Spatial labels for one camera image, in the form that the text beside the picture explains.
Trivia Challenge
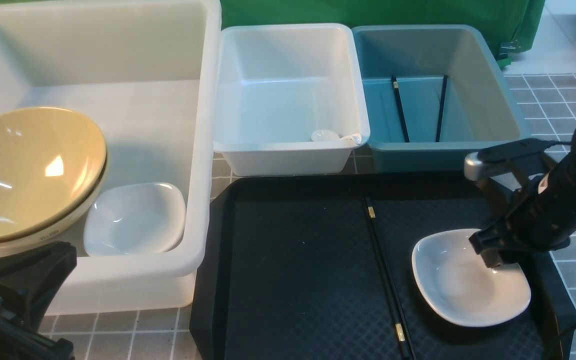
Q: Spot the yellow noodle bowl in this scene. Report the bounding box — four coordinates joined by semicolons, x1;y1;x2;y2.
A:
0;107;107;243

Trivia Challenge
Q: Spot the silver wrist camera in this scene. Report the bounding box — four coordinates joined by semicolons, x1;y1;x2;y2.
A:
463;137;571;183

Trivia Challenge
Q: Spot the white dish in bin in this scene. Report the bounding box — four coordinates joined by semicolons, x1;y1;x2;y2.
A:
83;182;186;256

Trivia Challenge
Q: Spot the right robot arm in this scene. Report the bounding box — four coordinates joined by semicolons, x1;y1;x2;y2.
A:
463;128;576;268

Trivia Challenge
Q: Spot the small white plastic bin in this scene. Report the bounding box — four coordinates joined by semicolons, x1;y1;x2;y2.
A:
214;23;371;177

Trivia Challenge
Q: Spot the black serving tray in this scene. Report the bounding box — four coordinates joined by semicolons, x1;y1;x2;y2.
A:
189;172;576;360

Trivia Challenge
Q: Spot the white ceramic spoon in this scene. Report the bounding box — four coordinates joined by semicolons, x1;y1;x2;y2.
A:
310;129;363;146

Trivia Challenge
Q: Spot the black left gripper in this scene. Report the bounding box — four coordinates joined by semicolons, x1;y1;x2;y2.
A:
0;241;77;360

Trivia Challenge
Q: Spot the yellow bowl in bin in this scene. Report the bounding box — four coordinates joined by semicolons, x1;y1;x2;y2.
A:
0;150;110;262

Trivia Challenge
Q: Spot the black chopstick gold band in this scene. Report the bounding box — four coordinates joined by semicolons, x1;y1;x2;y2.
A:
363;197;411;360

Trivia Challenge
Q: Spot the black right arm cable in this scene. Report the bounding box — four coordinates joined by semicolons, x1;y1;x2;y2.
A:
543;302;576;360

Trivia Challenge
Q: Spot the white square dish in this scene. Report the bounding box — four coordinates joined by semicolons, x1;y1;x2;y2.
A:
411;228;531;328

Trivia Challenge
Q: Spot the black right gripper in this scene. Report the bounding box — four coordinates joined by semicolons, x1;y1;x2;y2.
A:
469;172;576;268

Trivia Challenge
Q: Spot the blue plastic bin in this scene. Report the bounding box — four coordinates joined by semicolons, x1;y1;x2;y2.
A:
352;24;530;173

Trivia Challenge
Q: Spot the large translucent white bin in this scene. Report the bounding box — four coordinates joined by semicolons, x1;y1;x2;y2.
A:
0;0;222;316

